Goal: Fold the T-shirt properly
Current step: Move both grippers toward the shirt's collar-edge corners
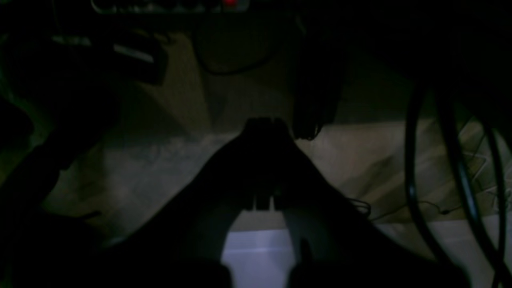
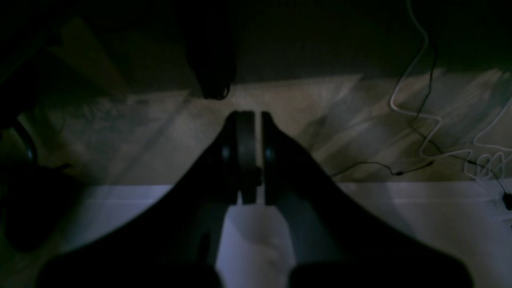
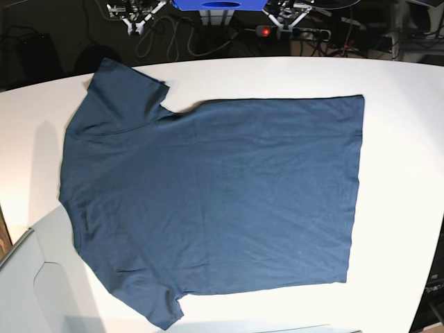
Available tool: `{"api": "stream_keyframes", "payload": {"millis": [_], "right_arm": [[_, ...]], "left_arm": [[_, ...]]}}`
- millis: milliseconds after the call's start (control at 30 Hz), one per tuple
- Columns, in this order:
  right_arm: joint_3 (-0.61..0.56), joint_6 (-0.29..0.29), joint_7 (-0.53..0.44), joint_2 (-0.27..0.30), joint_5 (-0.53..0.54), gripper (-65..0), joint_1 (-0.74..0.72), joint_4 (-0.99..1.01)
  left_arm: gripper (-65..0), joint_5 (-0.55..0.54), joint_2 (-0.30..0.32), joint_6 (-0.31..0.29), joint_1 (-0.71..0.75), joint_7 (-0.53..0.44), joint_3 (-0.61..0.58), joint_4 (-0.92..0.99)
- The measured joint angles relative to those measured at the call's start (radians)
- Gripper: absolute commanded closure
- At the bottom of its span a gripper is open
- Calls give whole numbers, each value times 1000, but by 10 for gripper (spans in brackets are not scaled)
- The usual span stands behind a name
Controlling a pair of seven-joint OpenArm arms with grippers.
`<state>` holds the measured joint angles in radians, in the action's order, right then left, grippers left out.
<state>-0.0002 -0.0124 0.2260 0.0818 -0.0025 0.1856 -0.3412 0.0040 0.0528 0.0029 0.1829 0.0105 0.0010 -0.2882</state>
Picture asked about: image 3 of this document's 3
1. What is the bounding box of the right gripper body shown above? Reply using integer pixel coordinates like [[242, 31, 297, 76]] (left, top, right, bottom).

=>
[[106, 0, 167, 36]]

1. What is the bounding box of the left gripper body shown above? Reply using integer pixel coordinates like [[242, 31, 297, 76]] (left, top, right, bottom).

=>
[[262, 0, 311, 35]]

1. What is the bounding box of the dark blue T-shirt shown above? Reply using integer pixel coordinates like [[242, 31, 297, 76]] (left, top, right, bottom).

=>
[[59, 59, 365, 330]]

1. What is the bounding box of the black power strip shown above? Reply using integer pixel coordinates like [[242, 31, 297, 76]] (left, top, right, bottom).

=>
[[253, 25, 332, 41]]

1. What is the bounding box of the blue box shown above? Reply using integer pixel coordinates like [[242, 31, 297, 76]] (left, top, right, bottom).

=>
[[173, 0, 267, 11]]

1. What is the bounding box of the grey coiled cable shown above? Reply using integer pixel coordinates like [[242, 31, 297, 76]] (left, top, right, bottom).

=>
[[135, 13, 240, 59]]

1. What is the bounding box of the white aluminium post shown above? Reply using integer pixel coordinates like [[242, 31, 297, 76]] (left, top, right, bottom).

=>
[[198, 10, 234, 26]]

